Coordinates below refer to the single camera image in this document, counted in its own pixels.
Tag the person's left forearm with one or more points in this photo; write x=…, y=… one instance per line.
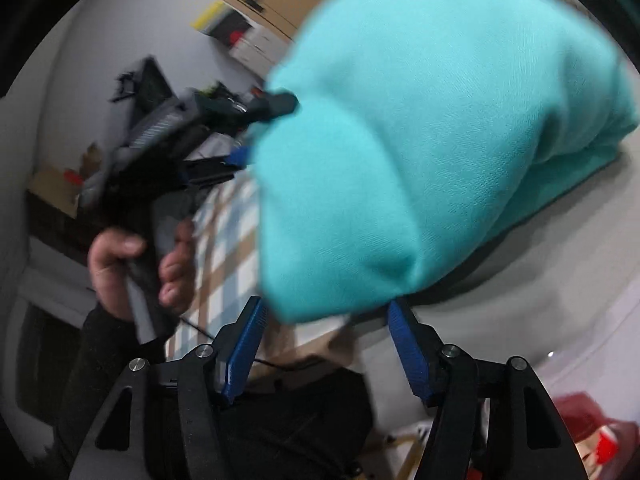
x=95, y=385

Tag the checked blanket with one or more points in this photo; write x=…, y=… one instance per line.
x=220, y=260

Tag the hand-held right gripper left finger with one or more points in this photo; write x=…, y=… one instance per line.
x=245, y=355

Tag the yellow lid shoe box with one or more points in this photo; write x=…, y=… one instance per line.
x=210, y=15

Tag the teal zip jacket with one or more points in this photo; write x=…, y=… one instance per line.
x=425, y=135

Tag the person's dark clothing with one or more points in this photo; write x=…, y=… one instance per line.
x=280, y=430

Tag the black box with red print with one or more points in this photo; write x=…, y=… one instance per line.
x=232, y=30

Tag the person's left hand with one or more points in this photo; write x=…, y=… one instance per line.
x=110, y=270

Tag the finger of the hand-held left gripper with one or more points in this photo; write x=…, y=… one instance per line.
x=220, y=167
x=275, y=105

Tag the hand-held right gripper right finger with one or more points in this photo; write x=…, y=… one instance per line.
x=410, y=355

